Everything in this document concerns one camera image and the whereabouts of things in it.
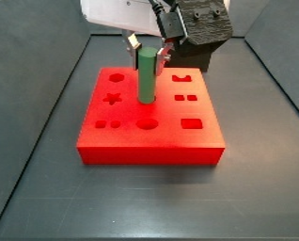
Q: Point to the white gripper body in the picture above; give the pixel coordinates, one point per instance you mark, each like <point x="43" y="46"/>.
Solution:
<point x="126" y="14"/>

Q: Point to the red shape sorter block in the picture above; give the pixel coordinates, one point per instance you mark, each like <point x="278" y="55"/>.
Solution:
<point x="174" y="131"/>

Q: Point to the dark grey left panel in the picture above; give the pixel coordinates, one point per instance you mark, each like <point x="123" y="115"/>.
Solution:
<point x="43" y="38"/>

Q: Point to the dark grey right panel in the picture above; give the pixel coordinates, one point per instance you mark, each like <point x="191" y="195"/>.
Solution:
<point x="273" y="38"/>

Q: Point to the dark grey panel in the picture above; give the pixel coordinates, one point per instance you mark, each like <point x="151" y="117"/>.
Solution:
<point x="43" y="38"/>
<point x="273" y="38"/>

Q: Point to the green round cylinder peg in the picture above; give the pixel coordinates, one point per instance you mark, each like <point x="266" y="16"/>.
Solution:
<point x="147" y="75"/>

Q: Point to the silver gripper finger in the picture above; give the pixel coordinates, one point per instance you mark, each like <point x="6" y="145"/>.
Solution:
<point x="163" y="56"/>
<point x="133" y="46"/>

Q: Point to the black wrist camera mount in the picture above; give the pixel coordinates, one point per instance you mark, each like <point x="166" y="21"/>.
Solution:
<point x="195" y="22"/>

